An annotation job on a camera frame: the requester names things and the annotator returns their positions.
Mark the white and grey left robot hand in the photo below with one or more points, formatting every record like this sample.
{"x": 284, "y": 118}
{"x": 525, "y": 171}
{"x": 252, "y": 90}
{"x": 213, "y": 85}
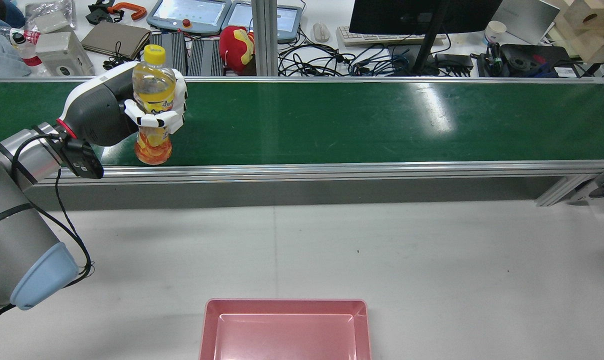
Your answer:
{"x": 97, "y": 112}

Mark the orange juice bottle yellow cap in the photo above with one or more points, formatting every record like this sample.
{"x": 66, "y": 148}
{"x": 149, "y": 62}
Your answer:
{"x": 154, "y": 85}

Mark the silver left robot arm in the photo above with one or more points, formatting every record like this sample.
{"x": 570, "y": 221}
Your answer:
{"x": 12, "y": 235}

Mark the pink plastic basket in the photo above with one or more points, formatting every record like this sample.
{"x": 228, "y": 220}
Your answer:
{"x": 287, "y": 335}

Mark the grey plastic junction box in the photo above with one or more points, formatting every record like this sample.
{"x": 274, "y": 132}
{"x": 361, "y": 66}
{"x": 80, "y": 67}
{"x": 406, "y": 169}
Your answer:
{"x": 62, "y": 52}

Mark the brown notebook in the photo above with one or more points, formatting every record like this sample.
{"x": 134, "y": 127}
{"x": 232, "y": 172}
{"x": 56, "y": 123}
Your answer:
{"x": 114, "y": 39}

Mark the black finned power unit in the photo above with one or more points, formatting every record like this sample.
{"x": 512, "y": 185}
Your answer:
{"x": 207, "y": 57}
{"x": 171, "y": 52}

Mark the black tool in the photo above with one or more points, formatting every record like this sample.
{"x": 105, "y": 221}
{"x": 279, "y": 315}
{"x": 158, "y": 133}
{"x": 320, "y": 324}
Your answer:
{"x": 98, "y": 12}

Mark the clear bottle red label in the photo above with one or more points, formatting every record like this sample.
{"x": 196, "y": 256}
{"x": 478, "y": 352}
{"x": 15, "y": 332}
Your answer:
{"x": 24, "y": 42}

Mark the orange clamp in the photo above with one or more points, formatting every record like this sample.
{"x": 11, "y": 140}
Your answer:
{"x": 128, "y": 10}

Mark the clear plastic bag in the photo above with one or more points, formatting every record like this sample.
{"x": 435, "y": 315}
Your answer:
{"x": 49, "y": 15}

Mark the grey teach pendant red button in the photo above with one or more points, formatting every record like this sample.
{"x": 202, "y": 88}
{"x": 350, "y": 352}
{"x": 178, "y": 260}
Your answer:
{"x": 187, "y": 15}

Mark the red and yellow plush toy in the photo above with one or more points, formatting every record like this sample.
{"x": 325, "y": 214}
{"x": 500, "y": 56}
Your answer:
{"x": 234, "y": 47}

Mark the white computer mouse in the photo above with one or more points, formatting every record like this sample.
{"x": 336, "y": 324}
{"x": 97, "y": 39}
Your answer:
{"x": 321, "y": 32}

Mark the white keyboard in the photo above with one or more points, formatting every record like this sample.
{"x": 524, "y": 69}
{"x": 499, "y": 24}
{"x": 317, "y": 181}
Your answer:
{"x": 372, "y": 37}

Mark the black monitor with stand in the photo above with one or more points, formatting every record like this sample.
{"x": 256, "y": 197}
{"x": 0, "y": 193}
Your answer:
{"x": 407, "y": 15}

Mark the black power adapter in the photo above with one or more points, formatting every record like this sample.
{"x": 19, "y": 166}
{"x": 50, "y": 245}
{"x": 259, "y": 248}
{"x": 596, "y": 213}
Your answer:
{"x": 454, "y": 61}

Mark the white paper cup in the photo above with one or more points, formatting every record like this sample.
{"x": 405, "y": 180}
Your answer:
{"x": 495, "y": 31}

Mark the black device case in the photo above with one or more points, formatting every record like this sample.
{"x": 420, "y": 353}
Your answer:
{"x": 532, "y": 60}

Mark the silver laptop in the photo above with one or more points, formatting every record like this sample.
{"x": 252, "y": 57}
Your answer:
{"x": 529, "y": 17}

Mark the wooden box with round hole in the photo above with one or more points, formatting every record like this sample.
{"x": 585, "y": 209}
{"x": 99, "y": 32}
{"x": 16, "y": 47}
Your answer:
{"x": 592, "y": 15}
{"x": 592, "y": 45}

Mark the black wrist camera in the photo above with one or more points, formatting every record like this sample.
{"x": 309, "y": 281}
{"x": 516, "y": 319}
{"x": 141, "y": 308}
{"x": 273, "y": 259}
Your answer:
{"x": 84, "y": 160}

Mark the aluminium frame post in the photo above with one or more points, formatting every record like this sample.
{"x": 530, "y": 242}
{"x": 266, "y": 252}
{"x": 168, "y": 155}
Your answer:
{"x": 264, "y": 37}

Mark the green conveyor belt aluminium frame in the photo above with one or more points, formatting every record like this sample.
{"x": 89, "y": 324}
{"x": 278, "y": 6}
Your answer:
{"x": 332, "y": 120}

